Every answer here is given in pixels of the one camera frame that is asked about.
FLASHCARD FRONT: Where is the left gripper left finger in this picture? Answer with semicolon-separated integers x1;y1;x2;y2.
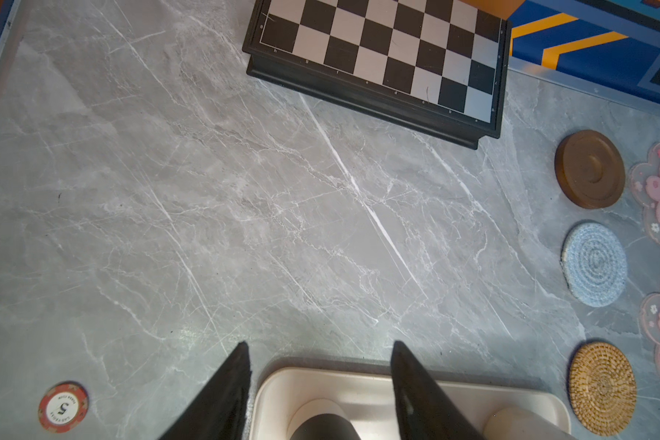
161;342;251;440

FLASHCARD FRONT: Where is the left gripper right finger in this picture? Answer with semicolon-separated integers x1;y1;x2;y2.
390;341;483;440

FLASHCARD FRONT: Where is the beige rectangular serving tray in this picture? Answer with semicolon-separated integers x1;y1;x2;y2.
249;368;571;439

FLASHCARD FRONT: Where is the woven rattan round coaster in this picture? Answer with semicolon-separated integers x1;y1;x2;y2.
568;342;637;437

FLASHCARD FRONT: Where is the blue woven round coaster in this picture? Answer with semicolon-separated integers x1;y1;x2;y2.
561;221;628;308

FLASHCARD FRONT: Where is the brown wooden round coaster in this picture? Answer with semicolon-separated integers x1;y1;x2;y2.
555;129;625;210

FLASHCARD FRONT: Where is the cream white mug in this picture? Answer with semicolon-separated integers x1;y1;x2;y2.
483;407;575;440

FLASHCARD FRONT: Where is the black mug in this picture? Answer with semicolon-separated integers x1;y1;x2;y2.
287;399;360;440

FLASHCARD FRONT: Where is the small red round sticker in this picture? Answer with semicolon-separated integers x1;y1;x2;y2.
38;381;90;434

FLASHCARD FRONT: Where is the black white chessboard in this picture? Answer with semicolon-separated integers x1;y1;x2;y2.
243;0;511;149

